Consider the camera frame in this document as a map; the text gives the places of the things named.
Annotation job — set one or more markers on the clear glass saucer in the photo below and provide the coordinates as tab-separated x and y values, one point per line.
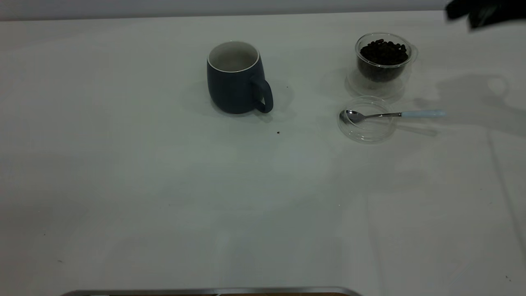
365	133

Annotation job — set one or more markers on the clear double-walled glass cup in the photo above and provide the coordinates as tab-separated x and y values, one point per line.
372	89

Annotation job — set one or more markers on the dark blue-grey ceramic mug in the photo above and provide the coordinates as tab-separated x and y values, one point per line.
234	90

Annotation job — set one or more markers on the pile of coffee beans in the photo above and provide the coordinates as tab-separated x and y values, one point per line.
384	53

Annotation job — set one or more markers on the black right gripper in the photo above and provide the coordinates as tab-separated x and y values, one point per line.
511	8

